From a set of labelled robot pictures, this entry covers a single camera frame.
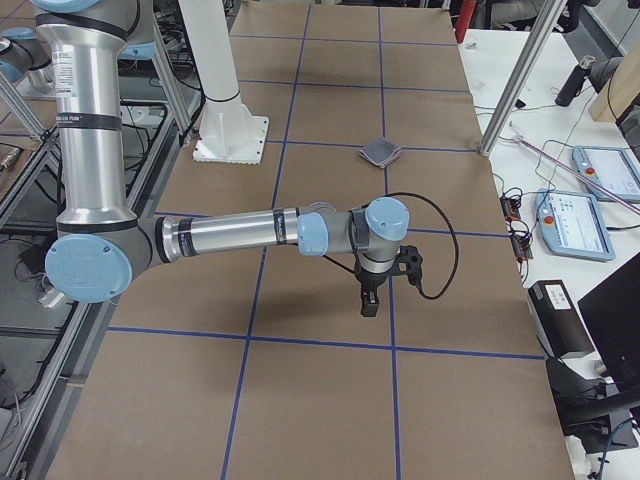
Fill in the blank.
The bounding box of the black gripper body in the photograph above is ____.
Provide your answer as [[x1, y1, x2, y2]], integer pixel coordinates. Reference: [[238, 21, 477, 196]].
[[355, 268, 393, 295]]

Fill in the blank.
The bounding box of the pink and grey towel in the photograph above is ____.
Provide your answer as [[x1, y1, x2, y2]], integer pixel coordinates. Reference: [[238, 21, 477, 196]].
[[358, 137, 402, 169]]

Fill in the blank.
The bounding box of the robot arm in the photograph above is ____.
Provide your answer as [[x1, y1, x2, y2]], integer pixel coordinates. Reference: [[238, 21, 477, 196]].
[[34, 1, 421, 317]]

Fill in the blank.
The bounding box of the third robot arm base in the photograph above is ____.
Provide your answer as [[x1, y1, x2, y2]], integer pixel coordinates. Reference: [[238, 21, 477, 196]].
[[1, 27, 55, 100]]

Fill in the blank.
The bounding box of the small circuit board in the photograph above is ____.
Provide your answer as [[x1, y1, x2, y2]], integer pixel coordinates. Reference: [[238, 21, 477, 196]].
[[500, 194, 533, 264]]

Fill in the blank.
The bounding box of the black box with label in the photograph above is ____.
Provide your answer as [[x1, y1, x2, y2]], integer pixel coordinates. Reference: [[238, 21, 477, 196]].
[[528, 280, 595, 360]]

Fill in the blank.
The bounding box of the reacher grabber stick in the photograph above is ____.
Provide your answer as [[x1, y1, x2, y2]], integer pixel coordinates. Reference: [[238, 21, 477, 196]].
[[510, 134, 640, 215]]

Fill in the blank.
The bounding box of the near blue teach pendant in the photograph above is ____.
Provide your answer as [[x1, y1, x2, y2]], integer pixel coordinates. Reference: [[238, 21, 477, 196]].
[[535, 189, 616, 262]]

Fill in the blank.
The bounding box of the blue teach pendant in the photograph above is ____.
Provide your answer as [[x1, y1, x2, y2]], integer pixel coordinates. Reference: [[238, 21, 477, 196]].
[[535, 189, 616, 262], [572, 146, 639, 203]]

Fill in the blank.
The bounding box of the black monitor with stand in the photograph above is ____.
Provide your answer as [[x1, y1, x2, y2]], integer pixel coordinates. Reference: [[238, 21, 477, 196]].
[[546, 256, 639, 453]]

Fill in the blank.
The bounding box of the far blue teach pendant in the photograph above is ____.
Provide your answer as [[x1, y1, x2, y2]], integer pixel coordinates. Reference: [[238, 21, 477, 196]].
[[572, 146, 639, 203]]

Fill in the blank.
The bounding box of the black water bottle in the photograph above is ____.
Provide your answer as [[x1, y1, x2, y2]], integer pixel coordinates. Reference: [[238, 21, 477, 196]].
[[555, 55, 596, 107]]

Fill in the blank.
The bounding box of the red cylinder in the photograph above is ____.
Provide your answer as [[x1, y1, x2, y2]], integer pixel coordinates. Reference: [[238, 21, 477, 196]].
[[454, 0, 477, 44]]

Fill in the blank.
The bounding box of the seated person in grey shirt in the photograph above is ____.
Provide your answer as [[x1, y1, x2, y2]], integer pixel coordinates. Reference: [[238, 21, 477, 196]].
[[491, 0, 544, 29]]

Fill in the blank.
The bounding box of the white power strip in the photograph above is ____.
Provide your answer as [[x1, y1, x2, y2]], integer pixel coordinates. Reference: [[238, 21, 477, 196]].
[[38, 287, 66, 309]]

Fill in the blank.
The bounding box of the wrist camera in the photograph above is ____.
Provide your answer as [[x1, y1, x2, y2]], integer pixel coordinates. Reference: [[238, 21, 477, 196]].
[[389, 245, 423, 291]]

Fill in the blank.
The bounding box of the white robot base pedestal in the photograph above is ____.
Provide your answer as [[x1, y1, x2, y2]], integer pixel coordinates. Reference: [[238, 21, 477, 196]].
[[179, 0, 269, 165]]

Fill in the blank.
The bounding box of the aluminium frame rail structure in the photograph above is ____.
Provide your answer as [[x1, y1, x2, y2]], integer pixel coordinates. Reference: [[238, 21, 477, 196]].
[[1, 7, 192, 479]]

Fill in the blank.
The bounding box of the aluminium frame post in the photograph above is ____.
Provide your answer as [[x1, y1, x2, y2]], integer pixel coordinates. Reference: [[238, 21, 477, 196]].
[[478, 0, 567, 157]]

